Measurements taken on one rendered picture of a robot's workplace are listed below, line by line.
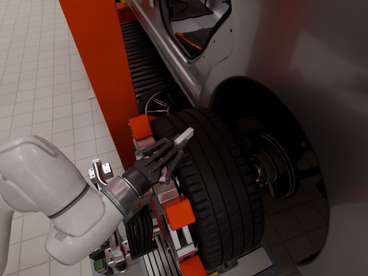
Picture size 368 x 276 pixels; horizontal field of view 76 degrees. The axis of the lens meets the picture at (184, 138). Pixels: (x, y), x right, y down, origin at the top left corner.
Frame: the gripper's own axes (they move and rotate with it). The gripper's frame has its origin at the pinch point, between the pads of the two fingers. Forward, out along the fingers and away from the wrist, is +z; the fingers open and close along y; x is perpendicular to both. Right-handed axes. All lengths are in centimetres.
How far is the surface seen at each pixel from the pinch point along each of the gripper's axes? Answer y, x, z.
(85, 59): -47.1, 1.9, 0.3
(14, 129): -192, -141, -35
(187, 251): 18.8, -28.3, -18.0
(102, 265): -7, -60, -43
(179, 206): 10.5, -9.8, -13.4
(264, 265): 57, -116, 22
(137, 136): -22.9, -21.0, -0.8
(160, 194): 2.6, -14.3, -13.4
